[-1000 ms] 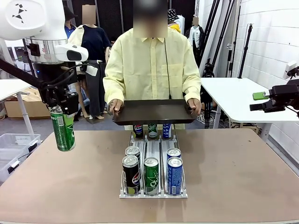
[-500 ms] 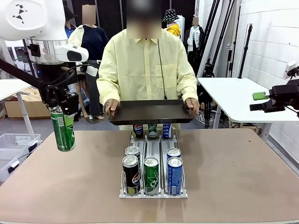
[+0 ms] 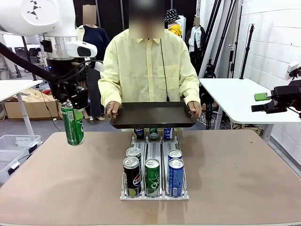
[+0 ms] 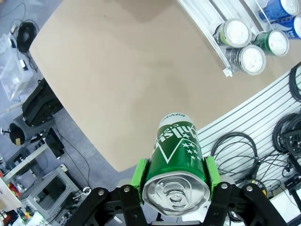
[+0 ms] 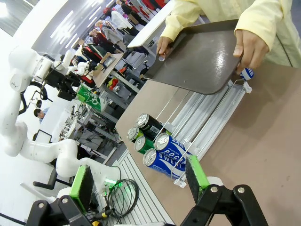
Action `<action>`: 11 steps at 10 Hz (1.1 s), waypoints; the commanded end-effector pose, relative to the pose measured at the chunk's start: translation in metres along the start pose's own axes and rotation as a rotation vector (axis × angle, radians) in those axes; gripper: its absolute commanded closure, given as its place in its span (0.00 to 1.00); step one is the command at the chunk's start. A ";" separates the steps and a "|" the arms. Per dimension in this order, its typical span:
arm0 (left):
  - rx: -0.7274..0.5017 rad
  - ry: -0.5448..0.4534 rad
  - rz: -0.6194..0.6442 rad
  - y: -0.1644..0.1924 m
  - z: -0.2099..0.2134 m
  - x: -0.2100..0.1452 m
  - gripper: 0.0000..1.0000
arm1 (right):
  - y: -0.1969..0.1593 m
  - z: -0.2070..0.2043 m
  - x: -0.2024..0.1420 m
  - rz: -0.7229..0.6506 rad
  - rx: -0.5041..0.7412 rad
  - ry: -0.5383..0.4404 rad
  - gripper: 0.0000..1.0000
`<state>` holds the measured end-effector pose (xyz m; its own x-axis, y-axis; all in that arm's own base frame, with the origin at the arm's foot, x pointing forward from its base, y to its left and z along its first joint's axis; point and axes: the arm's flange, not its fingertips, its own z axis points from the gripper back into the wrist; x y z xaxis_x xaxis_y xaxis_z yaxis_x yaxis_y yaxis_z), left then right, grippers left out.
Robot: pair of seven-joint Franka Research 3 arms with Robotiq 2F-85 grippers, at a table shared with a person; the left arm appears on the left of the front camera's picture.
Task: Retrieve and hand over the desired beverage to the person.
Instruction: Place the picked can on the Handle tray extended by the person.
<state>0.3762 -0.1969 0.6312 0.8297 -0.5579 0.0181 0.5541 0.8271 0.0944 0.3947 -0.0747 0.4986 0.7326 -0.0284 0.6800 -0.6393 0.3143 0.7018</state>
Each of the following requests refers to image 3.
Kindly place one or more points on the patterned bucket hat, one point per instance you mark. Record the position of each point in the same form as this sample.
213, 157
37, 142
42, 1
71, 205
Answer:
171, 15

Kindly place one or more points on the person left hand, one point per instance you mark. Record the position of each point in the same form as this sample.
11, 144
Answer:
194, 109

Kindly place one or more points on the person in yellow shirt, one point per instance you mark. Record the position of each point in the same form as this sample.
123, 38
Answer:
145, 70

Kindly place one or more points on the person right hand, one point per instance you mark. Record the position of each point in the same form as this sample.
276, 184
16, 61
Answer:
113, 109

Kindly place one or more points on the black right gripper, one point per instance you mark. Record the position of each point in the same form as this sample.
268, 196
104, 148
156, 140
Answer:
287, 94

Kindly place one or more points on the mannequin navy top grey trousers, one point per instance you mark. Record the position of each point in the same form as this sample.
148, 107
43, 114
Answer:
94, 37

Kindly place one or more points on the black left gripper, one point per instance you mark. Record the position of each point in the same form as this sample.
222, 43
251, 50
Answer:
62, 89

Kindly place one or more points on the person left forearm yellow sleeve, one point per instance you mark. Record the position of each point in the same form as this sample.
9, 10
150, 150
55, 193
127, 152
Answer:
190, 89

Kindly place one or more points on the clear plastic storage bin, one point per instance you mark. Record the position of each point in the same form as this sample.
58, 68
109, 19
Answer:
7, 164
14, 141

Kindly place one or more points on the black lime Pepsi can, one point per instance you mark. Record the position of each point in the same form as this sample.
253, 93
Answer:
133, 151
132, 176

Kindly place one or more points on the white hooded garment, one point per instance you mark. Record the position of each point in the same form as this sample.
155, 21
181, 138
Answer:
181, 22

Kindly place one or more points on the green star print can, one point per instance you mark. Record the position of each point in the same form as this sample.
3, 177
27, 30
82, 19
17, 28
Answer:
153, 134

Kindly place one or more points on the thin black upright stand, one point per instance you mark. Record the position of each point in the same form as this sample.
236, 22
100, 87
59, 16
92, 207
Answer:
232, 61

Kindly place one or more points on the person right forearm yellow sleeve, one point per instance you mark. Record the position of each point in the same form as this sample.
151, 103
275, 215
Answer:
109, 91

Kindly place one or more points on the black serving tray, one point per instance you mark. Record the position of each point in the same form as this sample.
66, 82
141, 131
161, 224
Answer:
152, 115

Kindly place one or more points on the black mannequin base mat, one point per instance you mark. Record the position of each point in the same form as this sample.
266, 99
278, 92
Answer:
98, 121

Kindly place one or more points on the blue Pocari Sweat can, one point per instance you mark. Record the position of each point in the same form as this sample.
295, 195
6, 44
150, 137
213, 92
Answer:
168, 134
176, 179
175, 154

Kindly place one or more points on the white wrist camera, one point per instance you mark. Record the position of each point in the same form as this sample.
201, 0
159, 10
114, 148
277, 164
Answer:
290, 69
99, 67

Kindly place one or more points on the green soda can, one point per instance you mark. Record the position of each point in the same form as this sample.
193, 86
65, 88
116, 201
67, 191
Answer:
152, 179
74, 127

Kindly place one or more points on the brown cardboard box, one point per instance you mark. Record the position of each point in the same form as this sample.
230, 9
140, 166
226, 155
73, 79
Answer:
35, 109

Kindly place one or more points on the black leaning stand poles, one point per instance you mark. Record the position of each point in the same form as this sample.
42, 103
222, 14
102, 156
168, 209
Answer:
214, 23
227, 23

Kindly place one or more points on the large white work table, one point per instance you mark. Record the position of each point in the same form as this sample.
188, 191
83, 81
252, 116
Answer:
230, 99

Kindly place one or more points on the black light stand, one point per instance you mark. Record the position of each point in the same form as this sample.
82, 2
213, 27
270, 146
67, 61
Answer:
247, 51

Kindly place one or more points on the white can dispenser rack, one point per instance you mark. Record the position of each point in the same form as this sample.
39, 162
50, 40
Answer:
154, 148

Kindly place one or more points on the mannequin in yellow hoodie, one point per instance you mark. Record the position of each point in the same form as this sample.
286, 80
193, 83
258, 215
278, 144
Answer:
175, 29

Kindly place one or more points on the black camera tripod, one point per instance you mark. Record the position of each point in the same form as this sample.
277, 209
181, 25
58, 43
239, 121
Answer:
209, 70

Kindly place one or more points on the wooden crate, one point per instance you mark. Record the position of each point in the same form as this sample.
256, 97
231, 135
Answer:
252, 129

